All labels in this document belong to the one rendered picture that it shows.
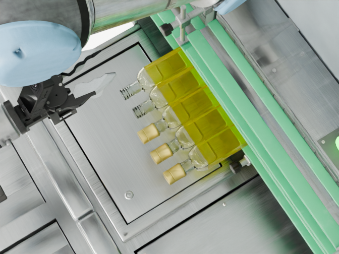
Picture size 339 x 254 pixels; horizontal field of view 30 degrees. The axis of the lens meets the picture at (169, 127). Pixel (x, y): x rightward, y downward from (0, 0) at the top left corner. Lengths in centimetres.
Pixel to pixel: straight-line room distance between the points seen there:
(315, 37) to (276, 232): 51
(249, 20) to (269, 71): 13
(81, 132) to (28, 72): 86
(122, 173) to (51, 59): 85
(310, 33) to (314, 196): 35
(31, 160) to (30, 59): 93
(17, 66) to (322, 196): 78
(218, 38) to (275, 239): 53
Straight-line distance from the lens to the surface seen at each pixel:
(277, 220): 162
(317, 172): 135
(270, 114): 138
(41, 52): 75
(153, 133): 147
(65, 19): 78
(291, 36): 143
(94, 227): 158
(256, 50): 141
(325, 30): 135
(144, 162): 160
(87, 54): 124
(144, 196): 158
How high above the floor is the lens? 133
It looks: 9 degrees down
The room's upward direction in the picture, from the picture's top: 121 degrees counter-clockwise
